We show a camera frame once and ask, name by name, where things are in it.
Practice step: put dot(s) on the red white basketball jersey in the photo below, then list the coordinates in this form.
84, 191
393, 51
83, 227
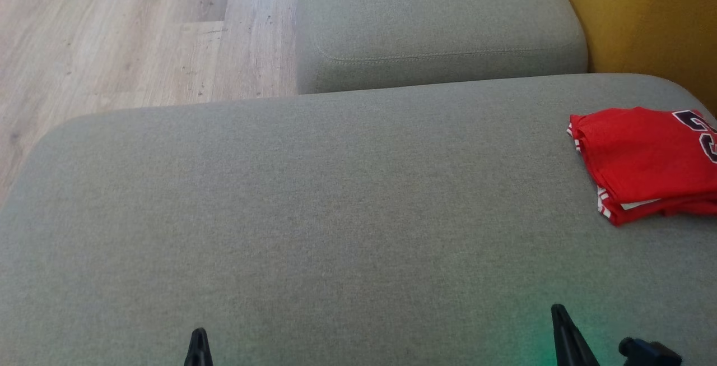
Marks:
633, 153

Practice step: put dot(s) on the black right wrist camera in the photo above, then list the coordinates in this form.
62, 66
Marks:
650, 353

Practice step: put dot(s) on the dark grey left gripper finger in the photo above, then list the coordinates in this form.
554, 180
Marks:
199, 352

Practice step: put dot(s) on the large grey sofa seat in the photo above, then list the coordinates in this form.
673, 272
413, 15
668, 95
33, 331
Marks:
280, 214

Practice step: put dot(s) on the small grey sofa cushion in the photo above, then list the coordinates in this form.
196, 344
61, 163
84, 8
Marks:
437, 18

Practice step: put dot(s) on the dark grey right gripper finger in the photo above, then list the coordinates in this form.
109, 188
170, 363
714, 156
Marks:
568, 343

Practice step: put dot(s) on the mustard yellow upholstered panel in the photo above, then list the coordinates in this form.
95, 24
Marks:
644, 18

